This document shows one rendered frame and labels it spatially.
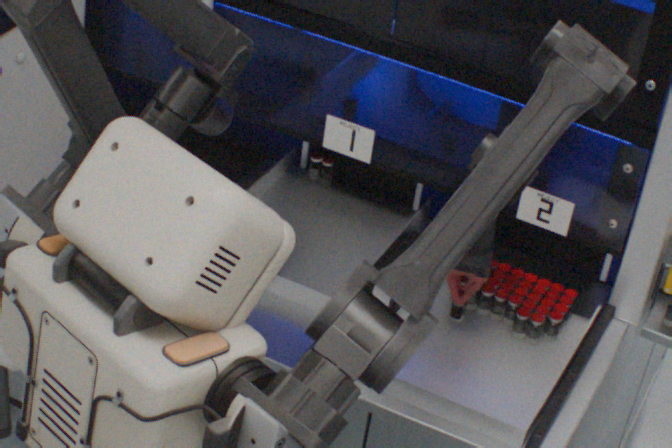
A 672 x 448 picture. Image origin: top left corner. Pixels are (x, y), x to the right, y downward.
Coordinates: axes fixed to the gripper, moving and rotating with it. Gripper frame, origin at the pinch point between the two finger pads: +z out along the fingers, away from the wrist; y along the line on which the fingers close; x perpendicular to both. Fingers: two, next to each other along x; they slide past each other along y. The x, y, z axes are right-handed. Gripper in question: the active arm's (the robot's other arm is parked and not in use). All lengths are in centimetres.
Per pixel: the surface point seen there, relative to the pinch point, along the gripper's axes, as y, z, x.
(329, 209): 24.3, 6.8, 24.7
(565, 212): 15.8, -7.9, -12.9
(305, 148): 34.6, 2.6, 31.7
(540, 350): -0.4, 6.7, -13.5
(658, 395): 106, 97, -53
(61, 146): 24, 6, 73
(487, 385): -11.2, 6.5, -6.7
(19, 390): 40, 82, 91
